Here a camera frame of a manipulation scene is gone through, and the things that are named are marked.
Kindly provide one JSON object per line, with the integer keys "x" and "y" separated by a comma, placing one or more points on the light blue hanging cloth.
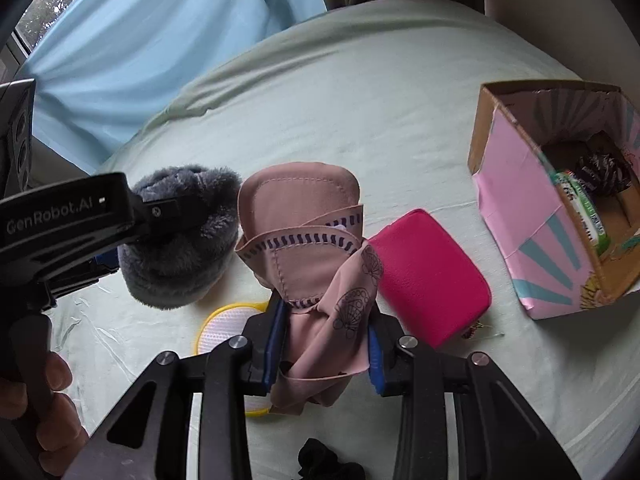
{"x": 103, "y": 68}

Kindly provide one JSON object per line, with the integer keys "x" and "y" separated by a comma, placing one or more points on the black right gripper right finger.
{"x": 499, "y": 434}

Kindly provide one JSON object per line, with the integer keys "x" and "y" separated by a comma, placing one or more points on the green wet wipes pack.
{"x": 584, "y": 208}

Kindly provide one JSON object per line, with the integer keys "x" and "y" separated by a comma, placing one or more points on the black sock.
{"x": 318, "y": 462}

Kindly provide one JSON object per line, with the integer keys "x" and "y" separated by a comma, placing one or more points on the person's left hand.
{"x": 60, "y": 432}

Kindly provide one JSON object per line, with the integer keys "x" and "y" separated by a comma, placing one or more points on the round white yellow-rimmed pad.
{"x": 222, "y": 324}

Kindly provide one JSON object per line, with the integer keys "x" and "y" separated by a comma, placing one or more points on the grey fluffy plush item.
{"x": 171, "y": 268}

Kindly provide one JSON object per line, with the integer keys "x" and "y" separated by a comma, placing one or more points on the black patterned fabric item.
{"x": 601, "y": 168}

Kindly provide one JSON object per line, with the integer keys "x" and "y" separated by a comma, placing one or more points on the magenta leather pouch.
{"x": 429, "y": 282}

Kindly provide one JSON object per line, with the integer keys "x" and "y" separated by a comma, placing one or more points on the pink cardboard box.
{"x": 524, "y": 132}

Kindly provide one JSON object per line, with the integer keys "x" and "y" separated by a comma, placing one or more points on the pink fabric mask pouch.
{"x": 302, "y": 226}

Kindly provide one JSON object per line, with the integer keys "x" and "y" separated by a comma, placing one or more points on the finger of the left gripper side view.
{"x": 155, "y": 215}

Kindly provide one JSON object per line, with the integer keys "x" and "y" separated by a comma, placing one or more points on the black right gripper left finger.
{"x": 146, "y": 434}

